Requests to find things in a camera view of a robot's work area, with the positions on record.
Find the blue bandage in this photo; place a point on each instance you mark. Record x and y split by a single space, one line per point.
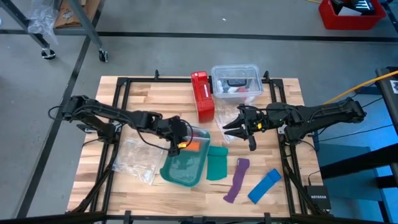
264 186

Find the black device in container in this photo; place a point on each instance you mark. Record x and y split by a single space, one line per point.
236 83

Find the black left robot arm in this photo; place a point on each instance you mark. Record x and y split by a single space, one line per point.
124 113

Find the purple bandage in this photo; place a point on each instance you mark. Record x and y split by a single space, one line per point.
237 179

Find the black metal table frame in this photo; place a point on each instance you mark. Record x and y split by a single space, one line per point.
155 80

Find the black network switch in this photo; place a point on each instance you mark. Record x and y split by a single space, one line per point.
317 197

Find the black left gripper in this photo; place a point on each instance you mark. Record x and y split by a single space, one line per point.
174 130

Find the green bandage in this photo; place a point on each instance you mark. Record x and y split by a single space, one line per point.
217 163

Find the red plastic crate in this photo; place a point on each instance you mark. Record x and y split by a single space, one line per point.
351 22

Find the black equipment in crate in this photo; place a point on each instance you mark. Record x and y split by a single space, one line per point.
357 6

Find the clear plastic bag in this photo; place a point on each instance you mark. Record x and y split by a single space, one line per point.
136 158
227 113

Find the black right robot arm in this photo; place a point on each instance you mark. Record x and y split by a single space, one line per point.
326 112

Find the crumpled plastic bag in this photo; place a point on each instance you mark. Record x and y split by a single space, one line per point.
42 18

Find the orange bandage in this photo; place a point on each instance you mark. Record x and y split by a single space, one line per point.
193 146

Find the red item in container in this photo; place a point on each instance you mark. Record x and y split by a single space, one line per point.
243 90

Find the clear zip bag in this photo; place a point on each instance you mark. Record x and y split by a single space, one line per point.
202 133

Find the brown cardboard box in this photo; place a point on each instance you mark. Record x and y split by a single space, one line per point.
66 14

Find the clear plastic lidded container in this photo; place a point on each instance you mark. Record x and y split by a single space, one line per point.
252 77

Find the teal plastic bin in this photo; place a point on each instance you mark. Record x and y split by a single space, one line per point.
183 169

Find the white roll in container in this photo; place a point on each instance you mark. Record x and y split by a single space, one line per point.
220 87

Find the black stand with sticker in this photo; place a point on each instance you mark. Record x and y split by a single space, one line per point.
390 93

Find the red plastic case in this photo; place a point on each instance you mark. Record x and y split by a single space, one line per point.
203 99

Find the grey metal wheeled cart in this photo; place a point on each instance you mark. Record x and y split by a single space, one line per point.
84 21

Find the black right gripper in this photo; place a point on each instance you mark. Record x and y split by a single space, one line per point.
258 119

